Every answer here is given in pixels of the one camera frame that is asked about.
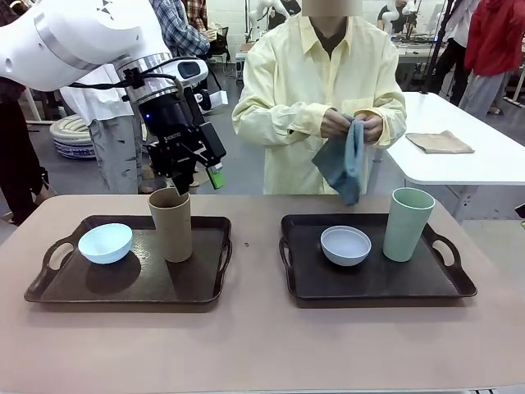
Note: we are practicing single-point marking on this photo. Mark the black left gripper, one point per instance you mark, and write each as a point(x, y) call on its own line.
point(172, 123)

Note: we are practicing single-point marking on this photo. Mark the tall brown cup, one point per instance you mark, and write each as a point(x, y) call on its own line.
point(172, 230)

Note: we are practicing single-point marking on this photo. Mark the light blue bowl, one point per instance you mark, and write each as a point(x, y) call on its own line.
point(104, 246)

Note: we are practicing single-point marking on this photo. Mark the blue cloth mat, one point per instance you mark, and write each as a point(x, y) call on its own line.
point(348, 180)

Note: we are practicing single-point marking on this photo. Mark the grey bowl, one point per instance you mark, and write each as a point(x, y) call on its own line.
point(345, 246)

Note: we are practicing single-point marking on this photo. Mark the tall green cup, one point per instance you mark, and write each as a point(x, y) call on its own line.
point(406, 230)

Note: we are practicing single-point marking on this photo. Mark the beige cloth mat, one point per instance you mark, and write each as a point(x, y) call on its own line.
point(441, 142)

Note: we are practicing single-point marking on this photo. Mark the person's right forearm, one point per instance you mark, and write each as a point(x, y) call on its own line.
point(279, 119)

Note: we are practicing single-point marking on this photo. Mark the person's left forearm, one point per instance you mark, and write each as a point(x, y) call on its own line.
point(393, 125)

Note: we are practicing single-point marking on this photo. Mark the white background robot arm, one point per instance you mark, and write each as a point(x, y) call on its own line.
point(395, 16)
point(262, 14)

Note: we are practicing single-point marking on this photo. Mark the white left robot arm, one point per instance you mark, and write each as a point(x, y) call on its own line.
point(61, 37)

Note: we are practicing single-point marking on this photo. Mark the dark brown serving tray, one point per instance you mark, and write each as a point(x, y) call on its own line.
point(123, 287)

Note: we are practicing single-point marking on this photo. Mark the black serving tray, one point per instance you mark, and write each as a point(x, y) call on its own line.
point(369, 283)

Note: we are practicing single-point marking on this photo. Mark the person's right hand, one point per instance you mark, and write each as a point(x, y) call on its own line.
point(334, 123)

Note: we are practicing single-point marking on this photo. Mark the person's left hand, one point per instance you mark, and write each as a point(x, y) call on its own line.
point(372, 129)

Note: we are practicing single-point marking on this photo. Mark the person in white coat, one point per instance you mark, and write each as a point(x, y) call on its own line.
point(117, 143)

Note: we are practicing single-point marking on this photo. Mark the person in plaid shirt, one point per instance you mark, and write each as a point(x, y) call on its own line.
point(180, 28)

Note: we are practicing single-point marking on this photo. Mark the person in yellow shirt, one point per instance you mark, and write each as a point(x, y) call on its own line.
point(311, 74)

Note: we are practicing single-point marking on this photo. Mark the person in dark clothes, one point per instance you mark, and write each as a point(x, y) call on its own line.
point(16, 156)

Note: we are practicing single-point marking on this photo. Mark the white side table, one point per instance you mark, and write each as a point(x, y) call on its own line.
point(451, 115)

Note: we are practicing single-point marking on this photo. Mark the black pole stand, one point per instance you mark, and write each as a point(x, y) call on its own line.
point(435, 49)

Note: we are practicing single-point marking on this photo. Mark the person in black trousers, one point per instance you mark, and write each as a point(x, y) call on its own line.
point(451, 49)

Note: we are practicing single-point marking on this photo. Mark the person in red jacket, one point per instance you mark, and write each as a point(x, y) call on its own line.
point(492, 37)

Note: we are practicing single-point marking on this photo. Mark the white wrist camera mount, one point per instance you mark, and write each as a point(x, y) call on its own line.
point(193, 70)

